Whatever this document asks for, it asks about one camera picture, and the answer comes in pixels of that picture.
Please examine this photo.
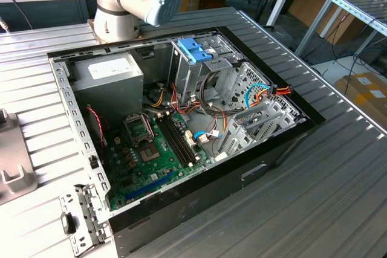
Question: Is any silver disk bay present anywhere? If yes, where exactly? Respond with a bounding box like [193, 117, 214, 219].
[216, 100, 305, 162]

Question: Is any black RAM slot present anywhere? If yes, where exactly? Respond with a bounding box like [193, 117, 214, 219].
[159, 116, 190, 167]
[166, 114, 198, 164]
[163, 115, 194, 165]
[155, 117, 187, 167]

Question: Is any silver metal drive cage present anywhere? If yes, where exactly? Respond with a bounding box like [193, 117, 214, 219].
[167, 36, 246, 106]

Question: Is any metal socket cover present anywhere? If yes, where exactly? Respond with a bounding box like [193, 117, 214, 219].
[123, 114, 155, 146]

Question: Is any CPU socket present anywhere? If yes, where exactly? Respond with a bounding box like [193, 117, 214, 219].
[138, 144, 166, 166]

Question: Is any blue plastic cage latch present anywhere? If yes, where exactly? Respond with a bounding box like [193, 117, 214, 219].
[177, 37, 213, 63]

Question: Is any green motherboard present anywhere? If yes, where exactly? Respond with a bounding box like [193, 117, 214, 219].
[104, 109, 214, 213]

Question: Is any blue expansion slot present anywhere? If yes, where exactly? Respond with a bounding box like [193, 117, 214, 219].
[125, 170, 175, 202]

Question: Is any black open PC case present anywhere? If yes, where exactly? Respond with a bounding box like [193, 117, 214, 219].
[47, 25, 327, 258]

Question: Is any grey power supply unit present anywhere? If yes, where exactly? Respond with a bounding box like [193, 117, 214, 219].
[70, 51, 145, 118]

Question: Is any plain brown cardboard box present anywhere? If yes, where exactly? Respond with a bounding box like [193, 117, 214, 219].
[287, 0, 363, 46]

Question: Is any cardboard box with labels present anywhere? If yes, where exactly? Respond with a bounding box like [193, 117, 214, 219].
[334, 72, 387, 114]

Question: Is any grey parts rack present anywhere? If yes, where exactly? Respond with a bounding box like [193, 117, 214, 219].
[0, 108, 39, 206]

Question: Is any red orange wire bundle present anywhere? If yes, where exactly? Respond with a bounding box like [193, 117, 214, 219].
[169, 82, 229, 138]

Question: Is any black wire bundle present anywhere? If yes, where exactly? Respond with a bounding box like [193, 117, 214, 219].
[199, 70, 232, 120]

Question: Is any short blue wire white plug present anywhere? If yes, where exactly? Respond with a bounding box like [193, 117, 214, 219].
[192, 130, 224, 144]

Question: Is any yellow orange wire pair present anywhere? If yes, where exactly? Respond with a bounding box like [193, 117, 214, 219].
[149, 87, 166, 108]

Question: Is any blue data wire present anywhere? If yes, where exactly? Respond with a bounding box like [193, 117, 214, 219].
[244, 83, 270, 110]

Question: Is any orange red power wire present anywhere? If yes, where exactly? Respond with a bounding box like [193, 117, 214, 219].
[256, 84, 293, 103]

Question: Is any red black twisted wire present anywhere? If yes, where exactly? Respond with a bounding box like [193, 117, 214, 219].
[86, 105, 110, 150]

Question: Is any silver hinged slot bracket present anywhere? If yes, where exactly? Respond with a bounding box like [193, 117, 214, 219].
[59, 182, 112, 255]

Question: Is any metal frame slat table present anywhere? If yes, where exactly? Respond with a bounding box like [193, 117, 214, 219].
[294, 0, 387, 57]

